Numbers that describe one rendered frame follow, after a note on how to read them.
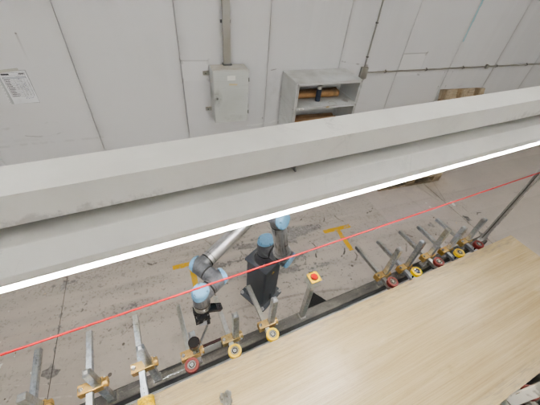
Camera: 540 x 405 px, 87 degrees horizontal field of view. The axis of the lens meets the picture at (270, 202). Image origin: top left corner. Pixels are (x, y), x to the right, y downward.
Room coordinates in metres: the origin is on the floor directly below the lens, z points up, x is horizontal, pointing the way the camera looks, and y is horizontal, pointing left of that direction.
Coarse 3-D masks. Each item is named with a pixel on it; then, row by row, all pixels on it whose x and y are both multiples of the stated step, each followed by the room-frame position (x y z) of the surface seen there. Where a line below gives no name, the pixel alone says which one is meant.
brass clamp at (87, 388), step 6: (102, 378) 0.42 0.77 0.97; (108, 378) 0.43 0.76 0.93; (84, 384) 0.39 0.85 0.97; (102, 384) 0.40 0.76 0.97; (108, 384) 0.41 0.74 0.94; (84, 390) 0.37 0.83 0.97; (90, 390) 0.37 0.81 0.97; (96, 390) 0.38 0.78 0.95; (102, 390) 0.38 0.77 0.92; (78, 396) 0.34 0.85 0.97; (84, 396) 0.35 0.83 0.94
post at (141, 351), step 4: (140, 348) 0.52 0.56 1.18; (144, 348) 0.52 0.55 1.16; (140, 352) 0.50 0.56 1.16; (144, 352) 0.51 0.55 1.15; (140, 356) 0.50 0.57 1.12; (144, 356) 0.51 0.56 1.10; (148, 356) 0.52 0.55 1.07; (144, 360) 0.50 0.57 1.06; (148, 360) 0.51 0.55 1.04; (144, 364) 0.50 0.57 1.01; (148, 364) 0.51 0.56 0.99; (156, 368) 0.53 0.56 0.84; (152, 372) 0.50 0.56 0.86; (156, 372) 0.51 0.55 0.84; (152, 376) 0.50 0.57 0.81; (156, 376) 0.51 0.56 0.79; (156, 380) 0.50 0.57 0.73
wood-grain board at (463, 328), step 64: (512, 256) 1.63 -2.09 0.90; (384, 320) 0.94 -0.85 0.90; (448, 320) 0.99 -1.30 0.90; (512, 320) 1.04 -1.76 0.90; (192, 384) 0.46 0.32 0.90; (256, 384) 0.49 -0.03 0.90; (320, 384) 0.52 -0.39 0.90; (384, 384) 0.56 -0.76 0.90; (448, 384) 0.59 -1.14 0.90; (512, 384) 0.63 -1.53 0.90
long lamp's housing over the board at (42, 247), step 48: (432, 144) 0.64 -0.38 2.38; (480, 144) 0.69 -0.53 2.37; (528, 144) 0.79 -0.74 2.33; (192, 192) 0.37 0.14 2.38; (240, 192) 0.38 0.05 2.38; (288, 192) 0.42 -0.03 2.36; (336, 192) 0.46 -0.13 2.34; (0, 240) 0.23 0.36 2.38; (48, 240) 0.24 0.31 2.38; (96, 240) 0.26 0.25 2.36; (144, 240) 0.28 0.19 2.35
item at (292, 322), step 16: (368, 288) 1.30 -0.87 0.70; (384, 288) 1.35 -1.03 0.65; (320, 304) 1.12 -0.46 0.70; (336, 304) 1.13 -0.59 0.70; (288, 320) 0.97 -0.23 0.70; (304, 320) 0.98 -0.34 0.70; (256, 336) 0.83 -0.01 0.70; (224, 352) 0.71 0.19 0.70; (176, 368) 0.58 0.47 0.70; (128, 384) 0.47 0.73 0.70; (160, 384) 0.49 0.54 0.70; (96, 400) 0.38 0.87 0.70; (112, 400) 0.38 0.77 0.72; (128, 400) 0.40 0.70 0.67
